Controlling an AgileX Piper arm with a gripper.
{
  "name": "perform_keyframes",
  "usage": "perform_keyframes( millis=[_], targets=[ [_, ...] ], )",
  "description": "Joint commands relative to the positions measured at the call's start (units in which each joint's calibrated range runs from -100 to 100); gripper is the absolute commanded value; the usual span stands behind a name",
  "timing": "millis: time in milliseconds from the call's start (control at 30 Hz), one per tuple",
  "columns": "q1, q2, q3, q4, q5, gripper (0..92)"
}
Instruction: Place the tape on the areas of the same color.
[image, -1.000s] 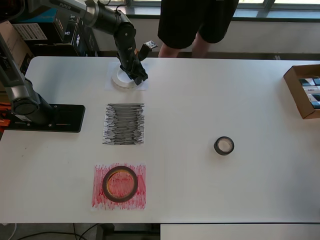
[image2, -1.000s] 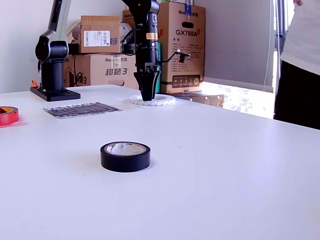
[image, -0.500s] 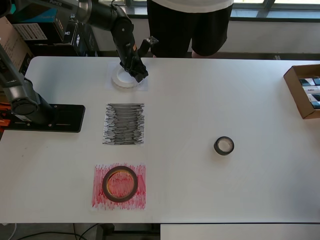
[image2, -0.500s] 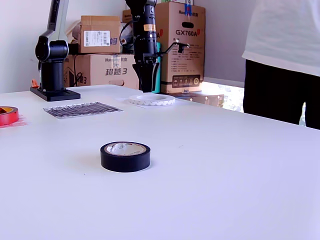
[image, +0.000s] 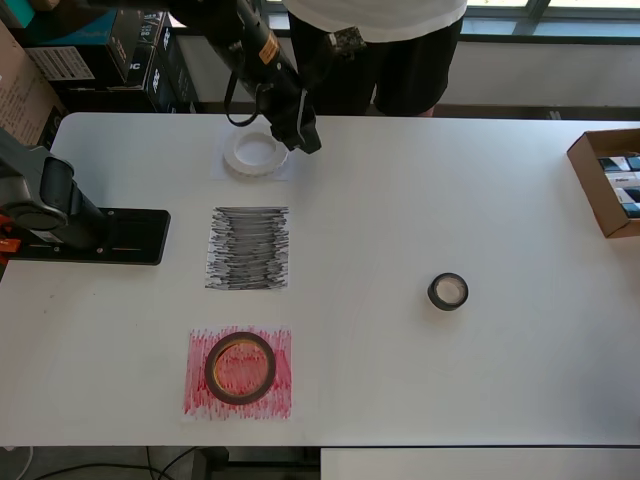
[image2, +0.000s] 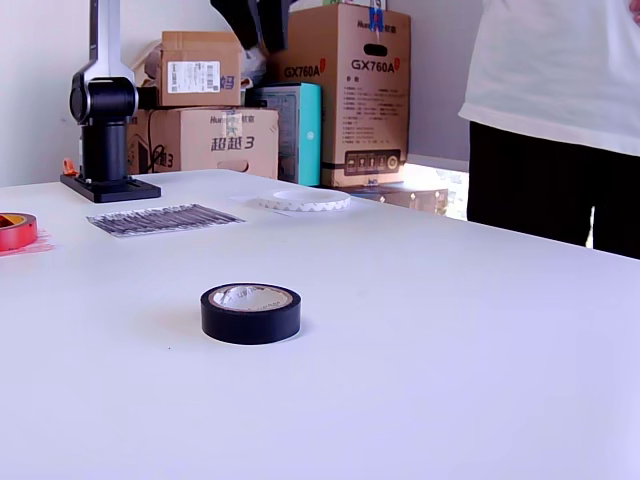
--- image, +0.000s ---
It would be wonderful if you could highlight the person in black shorts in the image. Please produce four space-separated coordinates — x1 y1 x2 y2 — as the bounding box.
282 0 469 117

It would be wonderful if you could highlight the black floor cable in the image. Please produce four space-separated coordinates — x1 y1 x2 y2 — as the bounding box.
29 446 201 480

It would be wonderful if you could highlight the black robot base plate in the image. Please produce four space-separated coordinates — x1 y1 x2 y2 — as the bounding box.
9 207 172 267

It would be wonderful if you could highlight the red double-sided tape roll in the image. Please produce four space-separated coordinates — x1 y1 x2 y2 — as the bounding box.
203 331 277 404

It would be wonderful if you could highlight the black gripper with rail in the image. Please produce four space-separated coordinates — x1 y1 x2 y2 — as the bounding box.
258 81 323 154

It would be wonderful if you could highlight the wrist camera board on bracket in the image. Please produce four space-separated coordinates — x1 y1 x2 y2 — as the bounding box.
299 25 370 94

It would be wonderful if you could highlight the low black carton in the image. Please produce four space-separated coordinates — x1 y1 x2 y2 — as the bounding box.
144 19 204 115

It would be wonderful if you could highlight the black electrical tape roll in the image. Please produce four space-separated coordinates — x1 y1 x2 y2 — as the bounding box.
427 272 470 312

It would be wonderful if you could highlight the orange table clamp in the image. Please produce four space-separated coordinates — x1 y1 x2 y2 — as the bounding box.
0 212 24 254

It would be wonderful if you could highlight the white floor cable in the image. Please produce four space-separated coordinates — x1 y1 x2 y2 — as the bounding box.
0 443 34 480

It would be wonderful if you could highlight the blank white paper sheet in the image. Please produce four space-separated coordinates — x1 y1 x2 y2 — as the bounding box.
208 123 297 182

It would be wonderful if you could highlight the dark window frame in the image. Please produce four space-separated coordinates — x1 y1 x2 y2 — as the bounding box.
167 0 640 45

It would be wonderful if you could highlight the white double-sided tape roll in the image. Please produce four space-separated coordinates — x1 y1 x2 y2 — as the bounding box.
222 128 291 182

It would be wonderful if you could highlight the black scribbled paper sheet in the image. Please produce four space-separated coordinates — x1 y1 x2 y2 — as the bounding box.
203 204 292 294

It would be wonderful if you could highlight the white panel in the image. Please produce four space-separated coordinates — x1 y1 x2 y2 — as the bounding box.
319 447 640 480

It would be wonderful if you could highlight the red scribbled paper sheet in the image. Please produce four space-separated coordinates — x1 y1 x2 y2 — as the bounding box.
179 324 294 424

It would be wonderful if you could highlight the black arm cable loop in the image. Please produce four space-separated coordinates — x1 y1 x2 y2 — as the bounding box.
223 69 266 127

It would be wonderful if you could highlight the wide brown cardboard carton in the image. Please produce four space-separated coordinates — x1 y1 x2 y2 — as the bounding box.
0 19 67 146

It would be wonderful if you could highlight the teal and black carton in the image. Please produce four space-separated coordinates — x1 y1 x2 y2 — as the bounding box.
0 0 126 84

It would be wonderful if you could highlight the black AOC carton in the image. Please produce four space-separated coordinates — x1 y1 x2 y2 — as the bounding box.
94 7 169 91

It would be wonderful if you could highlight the black table leg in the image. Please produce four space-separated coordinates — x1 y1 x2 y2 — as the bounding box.
192 446 231 480

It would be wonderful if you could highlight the open brown cardboard tray box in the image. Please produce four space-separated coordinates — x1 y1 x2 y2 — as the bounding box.
566 128 640 240

